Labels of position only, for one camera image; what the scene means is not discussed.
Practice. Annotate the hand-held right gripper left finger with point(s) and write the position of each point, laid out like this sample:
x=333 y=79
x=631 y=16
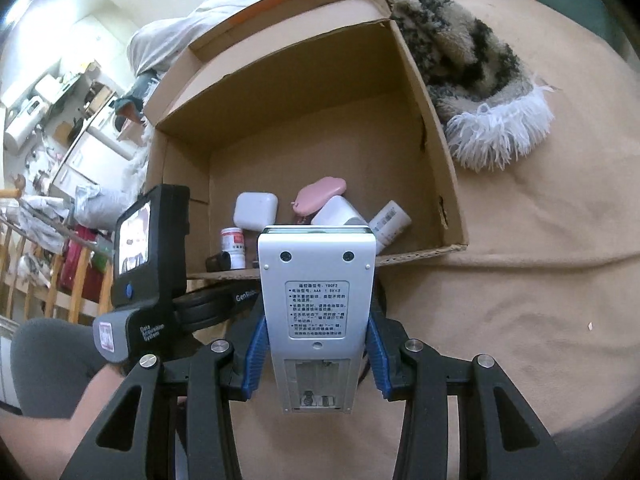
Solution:
x=255 y=355

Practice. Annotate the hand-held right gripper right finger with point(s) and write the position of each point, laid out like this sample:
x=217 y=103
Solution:
x=377 y=360

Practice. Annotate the grey remote control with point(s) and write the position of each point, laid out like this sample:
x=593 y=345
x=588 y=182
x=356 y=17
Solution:
x=315 y=280

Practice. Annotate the cardboard box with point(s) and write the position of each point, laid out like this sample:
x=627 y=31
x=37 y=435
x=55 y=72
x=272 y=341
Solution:
x=310 y=130

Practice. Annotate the person's left forearm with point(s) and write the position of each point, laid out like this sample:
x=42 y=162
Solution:
x=105 y=390

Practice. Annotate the red bag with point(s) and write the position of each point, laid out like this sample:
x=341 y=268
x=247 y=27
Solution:
x=80 y=265

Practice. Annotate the small black object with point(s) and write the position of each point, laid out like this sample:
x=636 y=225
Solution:
x=217 y=262

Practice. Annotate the grey stuffed bag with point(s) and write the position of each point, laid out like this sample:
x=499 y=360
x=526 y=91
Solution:
x=97 y=205

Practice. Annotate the red label pill bottle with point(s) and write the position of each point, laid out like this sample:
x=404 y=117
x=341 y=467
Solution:
x=233 y=249

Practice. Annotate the person's grey trouser leg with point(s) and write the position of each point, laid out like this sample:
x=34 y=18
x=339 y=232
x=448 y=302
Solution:
x=50 y=350

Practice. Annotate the white rounded case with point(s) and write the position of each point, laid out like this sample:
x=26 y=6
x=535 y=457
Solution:
x=255 y=210

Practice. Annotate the wooden railing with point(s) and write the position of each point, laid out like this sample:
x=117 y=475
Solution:
x=12 y=260

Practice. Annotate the white cabinet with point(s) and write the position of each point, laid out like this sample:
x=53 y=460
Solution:
x=85 y=155

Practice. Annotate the small white pill bottle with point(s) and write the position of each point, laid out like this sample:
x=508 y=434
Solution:
x=390 y=220

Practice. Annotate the white charger block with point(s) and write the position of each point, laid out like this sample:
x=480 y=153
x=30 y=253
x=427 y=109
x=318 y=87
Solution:
x=337 y=212

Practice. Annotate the pink pouch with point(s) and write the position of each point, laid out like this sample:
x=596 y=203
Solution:
x=320 y=194

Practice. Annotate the white kitchen appliance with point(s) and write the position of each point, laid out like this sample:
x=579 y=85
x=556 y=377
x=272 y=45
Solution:
x=22 y=122

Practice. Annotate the white duvet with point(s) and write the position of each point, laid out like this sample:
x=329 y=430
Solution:
x=165 y=35

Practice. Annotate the fluffy patterned blanket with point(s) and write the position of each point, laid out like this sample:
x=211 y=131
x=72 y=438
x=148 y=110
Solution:
x=465 y=60

